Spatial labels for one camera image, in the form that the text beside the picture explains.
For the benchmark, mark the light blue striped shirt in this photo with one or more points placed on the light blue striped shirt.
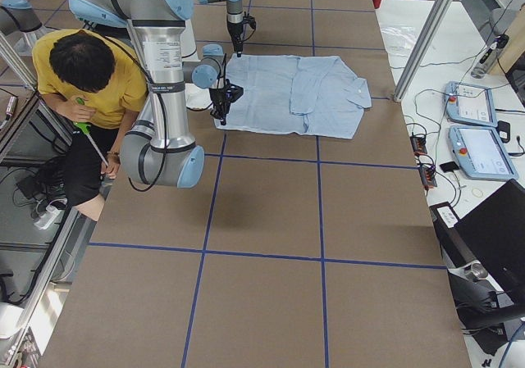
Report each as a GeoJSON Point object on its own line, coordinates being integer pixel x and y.
{"type": "Point", "coordinates": [290, 94]}

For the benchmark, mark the aluminium frame post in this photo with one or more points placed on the aluminium frame post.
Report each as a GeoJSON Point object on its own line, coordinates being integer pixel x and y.
{"type": "Point", "coordinates": [429, 29]}

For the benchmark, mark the white power strip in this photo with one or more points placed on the white power strip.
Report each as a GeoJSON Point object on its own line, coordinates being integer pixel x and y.
{"type": "Point", "coordinates": [47, 218]}

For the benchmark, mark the green handled tool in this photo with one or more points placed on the green handled tool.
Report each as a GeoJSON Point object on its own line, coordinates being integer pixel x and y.
{"type": "Point", "coordinates": [85, 128]}

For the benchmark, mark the person in yellow shirt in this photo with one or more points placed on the person in yellow shirt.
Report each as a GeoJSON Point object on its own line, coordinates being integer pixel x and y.
{"type": "Point", "coordinates": [87, 78]}

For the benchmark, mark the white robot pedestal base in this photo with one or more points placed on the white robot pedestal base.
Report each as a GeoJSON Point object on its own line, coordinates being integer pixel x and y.
{"type": "Point", "coordinates": [193, 56]}

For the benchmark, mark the upper teach pendant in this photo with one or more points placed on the upper teach pendant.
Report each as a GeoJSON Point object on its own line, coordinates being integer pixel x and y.
{"type": "Point", "coordinates": [470, 104]}

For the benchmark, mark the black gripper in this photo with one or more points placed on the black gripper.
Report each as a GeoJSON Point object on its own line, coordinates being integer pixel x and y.
{"type": "Point", "coordinates": [235, 32]}
{"type": "Point", "coordinates": [216, 98]}

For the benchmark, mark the clear plastic bag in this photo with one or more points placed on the clear plastic bag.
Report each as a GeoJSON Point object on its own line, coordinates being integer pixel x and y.
{"type": "Point", "coordinates": [399, 40]}

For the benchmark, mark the teach pendant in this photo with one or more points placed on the teach pendant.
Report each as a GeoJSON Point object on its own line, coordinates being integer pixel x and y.
{"type": "Point", "coordinates": [470, 104]}
{"type": "Point", "coordinates": [480, 153]}

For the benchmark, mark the lower teach pendant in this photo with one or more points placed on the lower teach pendant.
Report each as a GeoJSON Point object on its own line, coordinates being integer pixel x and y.
{"type": "Point", "coordinates": [480, 153]}

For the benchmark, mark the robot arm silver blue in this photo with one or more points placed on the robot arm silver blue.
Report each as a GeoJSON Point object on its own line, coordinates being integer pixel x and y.
{"type": "Point", "coordinates": [159, 149]}
{"type": "Point", "coordinates": [234, 7]}

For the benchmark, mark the black laptop computer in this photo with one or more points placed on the black laptop computer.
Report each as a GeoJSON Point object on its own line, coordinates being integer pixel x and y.
{"type": "Point", "coordinates": [494, 233]}

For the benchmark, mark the orange circuit board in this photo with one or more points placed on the orange circuit board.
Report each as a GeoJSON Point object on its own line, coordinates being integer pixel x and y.
{"type": "Point", "coordinates": [428, 176]}
{"type": "Point", "coordinates": [418, 144]}

